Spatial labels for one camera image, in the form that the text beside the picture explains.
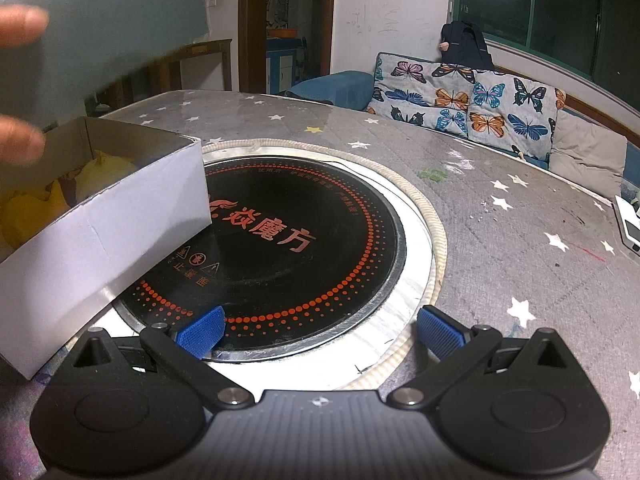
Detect deep yellow soft object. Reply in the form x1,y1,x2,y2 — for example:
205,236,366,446
0,180,69,250

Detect brown wooden door frame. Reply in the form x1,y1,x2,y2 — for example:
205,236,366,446
238,0,337,95

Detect person's left hand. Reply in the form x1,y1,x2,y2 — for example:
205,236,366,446
0,4,50,167

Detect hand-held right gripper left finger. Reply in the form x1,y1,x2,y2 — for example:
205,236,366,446
65,306,256,408

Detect blue sofa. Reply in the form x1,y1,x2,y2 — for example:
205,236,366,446
285,71,640,196

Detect blue and white cabinet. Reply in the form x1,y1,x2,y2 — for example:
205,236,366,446
266,37,303,81

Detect white cardboard box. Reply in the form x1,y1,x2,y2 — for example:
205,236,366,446
0,116,213,380

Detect dark grey box lid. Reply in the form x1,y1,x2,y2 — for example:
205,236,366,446
0,0,211,133

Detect green framed window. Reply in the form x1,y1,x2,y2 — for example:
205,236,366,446
452,0,640,91

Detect black backpack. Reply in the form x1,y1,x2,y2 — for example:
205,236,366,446
439,21,493,72

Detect butterfly print cushion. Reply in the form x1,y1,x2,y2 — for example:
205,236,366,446
467,69,568,161
366,52,478,136

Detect pale yellow soft object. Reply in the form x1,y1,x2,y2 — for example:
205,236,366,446
75,149,138,206

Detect beige pillow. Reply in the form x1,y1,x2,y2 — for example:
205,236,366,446
548,109,628,186

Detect white flat device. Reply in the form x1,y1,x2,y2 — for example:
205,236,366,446
614,194,640,257

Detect brown wooden table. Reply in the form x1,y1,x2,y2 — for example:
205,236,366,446
85,38,233,111

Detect black round induction cooker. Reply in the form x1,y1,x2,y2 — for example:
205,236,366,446
107,142,433,391

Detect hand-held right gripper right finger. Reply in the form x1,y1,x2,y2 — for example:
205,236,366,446
387,305,573,408

